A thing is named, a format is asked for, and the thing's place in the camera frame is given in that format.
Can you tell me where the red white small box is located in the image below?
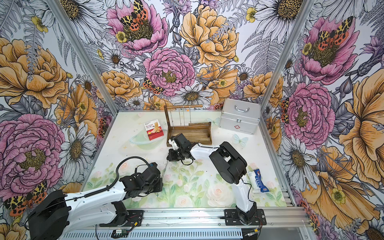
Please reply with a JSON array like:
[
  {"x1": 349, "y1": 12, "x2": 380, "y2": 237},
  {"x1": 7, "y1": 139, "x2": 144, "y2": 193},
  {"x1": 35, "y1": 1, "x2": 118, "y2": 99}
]
[{"x1": 144, "y1": 120, "x2": 164, "y2": 141}]

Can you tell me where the hanging necklace on stand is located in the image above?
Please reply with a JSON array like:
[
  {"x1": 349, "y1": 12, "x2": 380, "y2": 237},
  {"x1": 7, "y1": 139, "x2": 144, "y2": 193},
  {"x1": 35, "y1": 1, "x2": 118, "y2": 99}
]
[{"x1": 170, "y1": 107, "x2": 193, "y2": 125}]

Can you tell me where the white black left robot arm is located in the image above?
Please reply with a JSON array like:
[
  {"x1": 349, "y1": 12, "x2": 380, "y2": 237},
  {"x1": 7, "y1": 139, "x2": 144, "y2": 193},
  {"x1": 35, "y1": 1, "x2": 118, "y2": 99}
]
[{"x1": 27, "y1": 162, "x2": 163, "y2": 240}]

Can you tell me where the white blue tube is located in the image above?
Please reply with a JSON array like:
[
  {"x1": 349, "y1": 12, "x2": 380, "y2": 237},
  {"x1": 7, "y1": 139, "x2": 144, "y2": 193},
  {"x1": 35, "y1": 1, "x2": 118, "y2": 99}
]
[{"x1": 247, "y1": 169, "x2": 270, "y2": 194}]

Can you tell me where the small green circuit board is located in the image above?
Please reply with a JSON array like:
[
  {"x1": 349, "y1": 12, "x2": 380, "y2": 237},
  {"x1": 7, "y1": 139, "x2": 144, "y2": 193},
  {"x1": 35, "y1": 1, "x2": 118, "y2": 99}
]
[{"x1": 111, "y1": 229, "x2": 126, "y2": 239}]

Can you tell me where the aluminium front rail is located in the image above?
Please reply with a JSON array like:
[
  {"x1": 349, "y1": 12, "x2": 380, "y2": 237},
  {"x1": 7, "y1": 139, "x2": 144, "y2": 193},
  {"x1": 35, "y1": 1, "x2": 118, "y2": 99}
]
[{"x1": 49, "y1": 207, "x2": 316, "y2": 240}]

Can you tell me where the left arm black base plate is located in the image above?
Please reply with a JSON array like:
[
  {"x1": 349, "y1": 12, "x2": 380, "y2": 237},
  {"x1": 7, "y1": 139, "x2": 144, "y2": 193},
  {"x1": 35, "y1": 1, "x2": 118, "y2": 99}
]
[{"x1": 99, "y1": 210, "x2": 144, "y2": 227}]

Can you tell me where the silver metal first-aid case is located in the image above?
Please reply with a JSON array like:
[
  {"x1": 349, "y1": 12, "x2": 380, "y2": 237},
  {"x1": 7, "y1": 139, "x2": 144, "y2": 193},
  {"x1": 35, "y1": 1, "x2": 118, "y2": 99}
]
[{"x1": 219, "y1": 99, "x2": 261, "y2": 135}]

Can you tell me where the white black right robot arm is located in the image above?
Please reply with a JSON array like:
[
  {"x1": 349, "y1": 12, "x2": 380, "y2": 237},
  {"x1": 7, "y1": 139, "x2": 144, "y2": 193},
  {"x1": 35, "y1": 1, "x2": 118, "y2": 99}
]
[{"x1": 167, "y1": 134, "x2": 263, "y2": 228}]

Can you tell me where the wooden jewelry display stand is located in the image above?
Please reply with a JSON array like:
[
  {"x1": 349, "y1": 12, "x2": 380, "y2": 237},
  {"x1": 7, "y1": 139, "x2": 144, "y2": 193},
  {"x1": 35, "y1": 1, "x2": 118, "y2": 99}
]
[{"x1": 164, "y1": 105, "x2": 213, "y2": 147}]

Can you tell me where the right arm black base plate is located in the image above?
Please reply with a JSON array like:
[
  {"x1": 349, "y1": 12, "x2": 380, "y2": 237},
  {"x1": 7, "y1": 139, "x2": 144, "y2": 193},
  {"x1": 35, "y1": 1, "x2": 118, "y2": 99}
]
[{"x1": 221, "y1": 209, "x2": 267, "y2": 226}]

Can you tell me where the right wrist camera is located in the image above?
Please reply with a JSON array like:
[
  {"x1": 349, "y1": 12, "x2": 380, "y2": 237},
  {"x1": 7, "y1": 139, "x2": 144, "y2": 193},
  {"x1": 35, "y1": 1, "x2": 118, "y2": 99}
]
[{"x1": 168, "y1": 138, "x2": 179, "y2": 150}]

